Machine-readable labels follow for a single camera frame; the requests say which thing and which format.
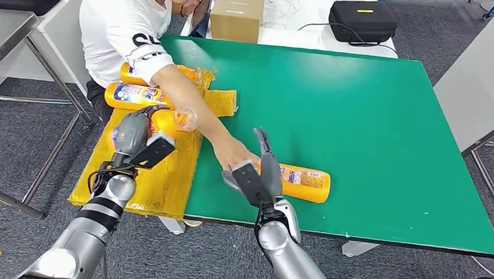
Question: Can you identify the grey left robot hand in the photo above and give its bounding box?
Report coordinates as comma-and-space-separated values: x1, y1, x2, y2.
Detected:
112, 102, 172, 159

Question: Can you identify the person's left hand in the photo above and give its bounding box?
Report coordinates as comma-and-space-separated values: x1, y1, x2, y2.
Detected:
179, 0, 206, 18

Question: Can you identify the person's right hand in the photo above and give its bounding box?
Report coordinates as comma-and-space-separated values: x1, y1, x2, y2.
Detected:
212, 135, 262, 173

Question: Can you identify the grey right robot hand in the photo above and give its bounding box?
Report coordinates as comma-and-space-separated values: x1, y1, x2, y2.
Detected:
250, 127, 287, 200

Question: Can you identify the orange detergent bottle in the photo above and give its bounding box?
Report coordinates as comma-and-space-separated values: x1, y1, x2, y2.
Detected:
103, 81, 175, 112
111, 101, 199, 150
255, 161, 332, 205
119, 61, 216, 92

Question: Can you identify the brown cardboard box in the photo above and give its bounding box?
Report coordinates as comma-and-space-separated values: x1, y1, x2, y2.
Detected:
209, 0, 266, 44

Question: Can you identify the yellow taped board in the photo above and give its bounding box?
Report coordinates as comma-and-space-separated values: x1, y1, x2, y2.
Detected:
68, 60, 239, 222

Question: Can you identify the person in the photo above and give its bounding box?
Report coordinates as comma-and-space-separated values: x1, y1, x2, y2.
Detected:
72, 0, 268, 173

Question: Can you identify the white table leg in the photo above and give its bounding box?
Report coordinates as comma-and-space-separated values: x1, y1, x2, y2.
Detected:
158, 216, 188, 236
341, 241, 380, 260

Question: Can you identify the white table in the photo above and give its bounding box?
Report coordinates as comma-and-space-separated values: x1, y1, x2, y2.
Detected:
178, 0, 402, 59
0, 0, 96, 103

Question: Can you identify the steel table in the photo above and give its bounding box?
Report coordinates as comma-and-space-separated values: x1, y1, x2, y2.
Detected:
0, 10, 98, 222

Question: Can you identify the light grey table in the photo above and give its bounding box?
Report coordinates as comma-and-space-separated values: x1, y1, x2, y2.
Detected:
427, 1, 494, 233

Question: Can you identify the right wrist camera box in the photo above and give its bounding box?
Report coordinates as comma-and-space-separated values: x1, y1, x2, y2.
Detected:
220, 158, 277, 209

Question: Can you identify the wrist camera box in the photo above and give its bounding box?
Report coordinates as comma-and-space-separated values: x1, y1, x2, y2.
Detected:
220, 158, 277, 209
127, 130, 177, 172

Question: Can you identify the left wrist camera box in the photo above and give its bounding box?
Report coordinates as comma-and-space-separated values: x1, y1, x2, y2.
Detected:
127, 130, 177, 172

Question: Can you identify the white cable bundle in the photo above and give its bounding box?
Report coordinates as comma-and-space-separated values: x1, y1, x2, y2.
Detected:
264, 0, 307, 30

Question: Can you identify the black cable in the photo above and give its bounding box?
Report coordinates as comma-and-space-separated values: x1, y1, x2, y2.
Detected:
297, 20, 400, 57

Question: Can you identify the white floor cable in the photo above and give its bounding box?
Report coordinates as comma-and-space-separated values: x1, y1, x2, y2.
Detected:
469, 256, 494, 279

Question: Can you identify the blue wheeled frame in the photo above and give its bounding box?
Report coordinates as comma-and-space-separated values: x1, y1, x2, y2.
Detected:
467, 0, 494, 21

